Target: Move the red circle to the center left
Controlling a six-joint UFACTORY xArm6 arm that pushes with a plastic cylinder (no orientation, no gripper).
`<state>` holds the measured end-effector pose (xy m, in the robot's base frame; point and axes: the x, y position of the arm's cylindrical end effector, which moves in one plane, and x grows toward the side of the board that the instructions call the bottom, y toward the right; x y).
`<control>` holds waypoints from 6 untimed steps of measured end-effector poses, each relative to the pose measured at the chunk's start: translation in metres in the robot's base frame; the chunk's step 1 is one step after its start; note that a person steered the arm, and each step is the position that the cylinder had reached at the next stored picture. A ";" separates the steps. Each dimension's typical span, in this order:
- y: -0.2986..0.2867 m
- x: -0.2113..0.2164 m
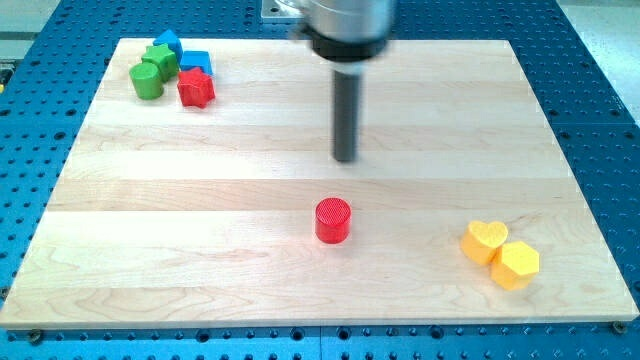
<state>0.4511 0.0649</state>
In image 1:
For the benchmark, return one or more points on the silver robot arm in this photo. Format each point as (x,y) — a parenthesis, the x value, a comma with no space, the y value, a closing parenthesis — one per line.
(346,31)

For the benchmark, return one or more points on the red cylinder block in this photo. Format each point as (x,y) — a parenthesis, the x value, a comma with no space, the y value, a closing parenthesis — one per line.
(332,220)

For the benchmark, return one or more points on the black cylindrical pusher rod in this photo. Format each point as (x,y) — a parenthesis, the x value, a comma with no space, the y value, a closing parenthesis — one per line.
(346,105)

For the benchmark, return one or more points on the red star block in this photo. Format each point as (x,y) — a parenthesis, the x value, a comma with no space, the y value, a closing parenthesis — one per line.
(195,87)

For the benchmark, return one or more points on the light wooden board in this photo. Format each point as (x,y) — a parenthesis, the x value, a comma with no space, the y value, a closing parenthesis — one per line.
(172,217)

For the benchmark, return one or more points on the yellow heart block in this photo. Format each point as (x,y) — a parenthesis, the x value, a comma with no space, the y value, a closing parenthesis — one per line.
(481,240)

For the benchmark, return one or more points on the silver metal mounting plate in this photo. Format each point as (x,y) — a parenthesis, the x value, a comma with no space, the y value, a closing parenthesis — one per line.
(280,11)

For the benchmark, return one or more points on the blue cube block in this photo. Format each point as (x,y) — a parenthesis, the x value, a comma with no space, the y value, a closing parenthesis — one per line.
(196,59)

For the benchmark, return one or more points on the green cylinder block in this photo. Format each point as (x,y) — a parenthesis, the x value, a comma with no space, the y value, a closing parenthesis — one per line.
(146,80)

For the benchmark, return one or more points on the green star block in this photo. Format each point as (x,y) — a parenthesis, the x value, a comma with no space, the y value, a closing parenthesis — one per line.
(164,59)

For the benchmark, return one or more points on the blue pentagon block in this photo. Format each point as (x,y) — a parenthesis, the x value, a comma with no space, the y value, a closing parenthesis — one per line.
(169,38)

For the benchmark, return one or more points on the yellow hexagon block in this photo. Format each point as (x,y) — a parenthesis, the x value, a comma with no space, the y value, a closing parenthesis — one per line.
(515,265)

